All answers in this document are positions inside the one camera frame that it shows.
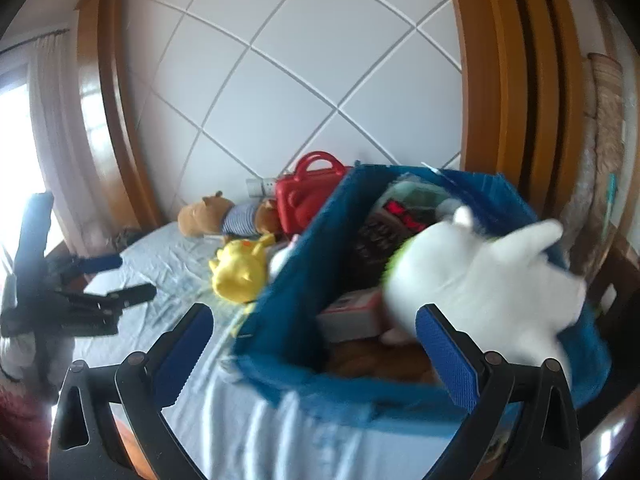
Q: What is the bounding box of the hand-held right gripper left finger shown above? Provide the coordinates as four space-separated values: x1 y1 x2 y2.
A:
47 302 214 480

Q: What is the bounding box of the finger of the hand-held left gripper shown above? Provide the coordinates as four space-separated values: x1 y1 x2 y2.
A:
60 284 156 313
47 255 122 281

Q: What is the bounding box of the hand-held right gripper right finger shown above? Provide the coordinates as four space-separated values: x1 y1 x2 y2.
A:
415 304 583 480

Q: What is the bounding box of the white plush with blue mane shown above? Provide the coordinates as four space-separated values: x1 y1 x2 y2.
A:
382 205 591 386

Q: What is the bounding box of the blue plastic crate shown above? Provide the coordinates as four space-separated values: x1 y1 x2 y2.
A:
235 162 613 411

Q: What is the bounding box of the yellow plush toy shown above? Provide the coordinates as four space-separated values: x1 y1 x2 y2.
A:
209 234 276 306

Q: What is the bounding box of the brown capybara plush striped shirt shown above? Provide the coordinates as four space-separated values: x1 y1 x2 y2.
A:
178 191 281 238

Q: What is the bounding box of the white and red box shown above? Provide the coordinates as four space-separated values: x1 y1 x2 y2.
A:
317 290 386 343

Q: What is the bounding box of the pale curtain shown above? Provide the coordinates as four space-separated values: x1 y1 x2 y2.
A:
27 30 106 261

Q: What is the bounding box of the pink and white plush toy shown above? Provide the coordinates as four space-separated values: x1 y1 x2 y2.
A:
270 235 301 281

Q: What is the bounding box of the dark red clothing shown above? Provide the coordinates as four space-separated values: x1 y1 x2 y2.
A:
0 390 57 480

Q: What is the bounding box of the grey-green plush toy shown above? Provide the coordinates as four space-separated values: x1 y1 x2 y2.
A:
385 180 451 211

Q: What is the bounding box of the red toy suitcase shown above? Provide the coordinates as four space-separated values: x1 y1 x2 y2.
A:
275 151 348 233

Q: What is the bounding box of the rolled patterned carpet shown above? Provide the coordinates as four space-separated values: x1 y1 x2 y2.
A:
575 52 627 281

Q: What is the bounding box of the curved wooden headboard post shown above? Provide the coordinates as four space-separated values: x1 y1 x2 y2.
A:
445 0 586 221
75 0 166 231

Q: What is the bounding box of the white wall socket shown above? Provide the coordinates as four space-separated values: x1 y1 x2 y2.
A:
246 177 278 197

